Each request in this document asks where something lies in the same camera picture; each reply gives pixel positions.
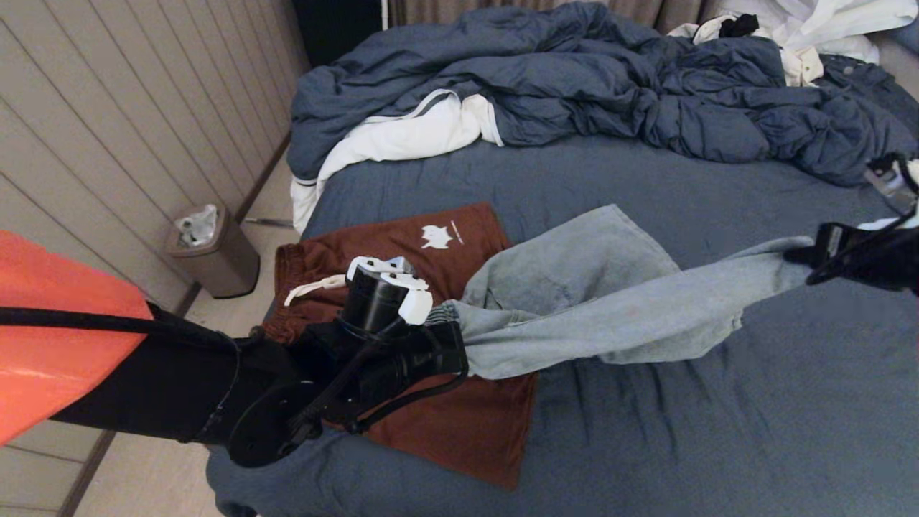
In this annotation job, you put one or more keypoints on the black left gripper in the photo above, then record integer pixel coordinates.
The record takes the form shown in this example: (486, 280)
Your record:
(409, 362)

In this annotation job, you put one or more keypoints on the dark blue denim garment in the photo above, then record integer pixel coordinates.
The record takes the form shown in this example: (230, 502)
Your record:
(865, 75)

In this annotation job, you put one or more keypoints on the dark blue crumpled duvet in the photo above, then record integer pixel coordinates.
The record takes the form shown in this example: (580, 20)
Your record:
(574, 75)

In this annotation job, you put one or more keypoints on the small black garment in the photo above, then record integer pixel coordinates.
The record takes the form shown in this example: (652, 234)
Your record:
(738, 26)

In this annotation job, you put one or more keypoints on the blue pillow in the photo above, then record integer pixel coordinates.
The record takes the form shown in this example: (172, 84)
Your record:
(908, 34)

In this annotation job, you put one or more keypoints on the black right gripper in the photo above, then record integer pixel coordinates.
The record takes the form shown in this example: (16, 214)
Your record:
(876, 258)

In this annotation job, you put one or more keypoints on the thin metal rod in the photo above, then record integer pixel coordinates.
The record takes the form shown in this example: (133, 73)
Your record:
(269, 222)

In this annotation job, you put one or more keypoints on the dark cabinet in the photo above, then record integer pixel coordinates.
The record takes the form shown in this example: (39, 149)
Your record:
(334, 29)

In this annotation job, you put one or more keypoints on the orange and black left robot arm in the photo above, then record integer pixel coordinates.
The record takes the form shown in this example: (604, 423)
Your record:
(158, 388)

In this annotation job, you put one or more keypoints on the brown trash bin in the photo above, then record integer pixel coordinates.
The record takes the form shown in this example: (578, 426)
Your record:
(226, 266)

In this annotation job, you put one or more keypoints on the beige curtain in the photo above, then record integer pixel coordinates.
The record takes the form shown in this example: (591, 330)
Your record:
(431, 8)

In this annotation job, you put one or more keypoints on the bed with blue sheet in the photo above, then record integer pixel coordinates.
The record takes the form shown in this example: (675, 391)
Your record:
(718, 431)

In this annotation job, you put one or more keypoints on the white crumpled clothing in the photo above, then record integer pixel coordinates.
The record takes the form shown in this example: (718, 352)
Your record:
(818, 21)

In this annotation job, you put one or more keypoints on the light blue denim shorts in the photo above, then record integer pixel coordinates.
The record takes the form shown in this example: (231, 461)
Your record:
(574, 316)

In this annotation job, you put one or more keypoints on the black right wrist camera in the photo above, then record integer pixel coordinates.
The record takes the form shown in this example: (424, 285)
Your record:
(890, 183)

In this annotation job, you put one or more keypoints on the black and white left wrist camera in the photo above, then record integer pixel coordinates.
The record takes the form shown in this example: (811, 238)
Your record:
(377, 298)

